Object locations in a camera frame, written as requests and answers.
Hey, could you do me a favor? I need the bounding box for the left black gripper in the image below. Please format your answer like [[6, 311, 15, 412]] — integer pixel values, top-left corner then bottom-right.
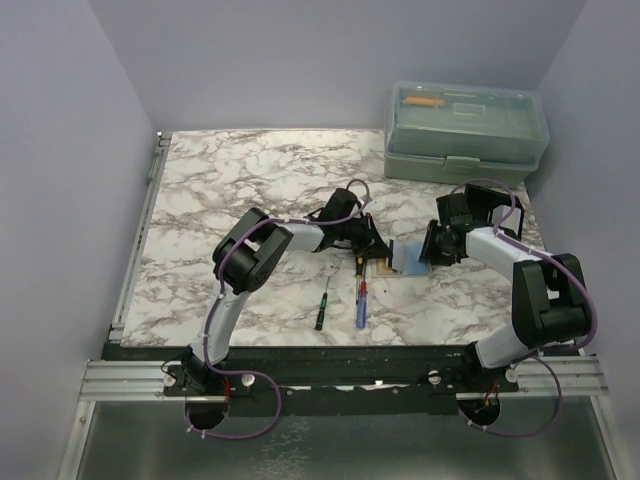
[[335, 213, 392, 259]]

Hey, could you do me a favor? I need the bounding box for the silver grey credit card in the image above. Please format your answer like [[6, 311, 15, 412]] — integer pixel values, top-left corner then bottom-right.
[[387, 239, 406, 274]]

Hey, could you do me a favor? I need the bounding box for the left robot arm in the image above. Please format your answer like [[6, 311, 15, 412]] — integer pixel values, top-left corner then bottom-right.
[[181, 188, 390, 395]]

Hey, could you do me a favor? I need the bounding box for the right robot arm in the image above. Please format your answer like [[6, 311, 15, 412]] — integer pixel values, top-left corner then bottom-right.
[[420, 185, 594, 392]]

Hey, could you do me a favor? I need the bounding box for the black card stand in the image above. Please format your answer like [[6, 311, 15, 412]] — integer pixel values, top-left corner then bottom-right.
[[464, 184, 525, 240]]

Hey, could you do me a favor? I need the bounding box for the black yellow screwdriver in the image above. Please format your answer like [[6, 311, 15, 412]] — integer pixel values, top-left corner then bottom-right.
[[356, 256, 366, 278]]

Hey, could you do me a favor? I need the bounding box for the blue red screwdriver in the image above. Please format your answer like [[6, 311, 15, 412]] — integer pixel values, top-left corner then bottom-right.
[[356, 278, 367, 330]]

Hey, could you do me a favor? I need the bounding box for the small green black screwdriver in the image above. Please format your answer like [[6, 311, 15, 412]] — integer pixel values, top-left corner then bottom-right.
[[314, 277, 330, 331]]

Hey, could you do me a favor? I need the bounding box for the translucent green toolbox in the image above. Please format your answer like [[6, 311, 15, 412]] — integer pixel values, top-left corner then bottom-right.
[[384, 81, 550, 187]]

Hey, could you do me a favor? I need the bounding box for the orange tool inside toolbox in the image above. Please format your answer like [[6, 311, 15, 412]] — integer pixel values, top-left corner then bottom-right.
[[402, 96, 446, 107]]

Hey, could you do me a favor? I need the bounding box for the black front mounting bar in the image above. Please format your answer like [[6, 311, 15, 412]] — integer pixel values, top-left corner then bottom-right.
[[102, 344, 518, 416]]

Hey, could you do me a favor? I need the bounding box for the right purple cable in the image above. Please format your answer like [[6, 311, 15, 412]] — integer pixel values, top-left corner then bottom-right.
[[447, 178, 599, 437]]

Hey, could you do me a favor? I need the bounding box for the aluminium rail frame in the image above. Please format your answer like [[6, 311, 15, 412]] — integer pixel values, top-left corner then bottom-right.
[[61, 130, 628, 479]]

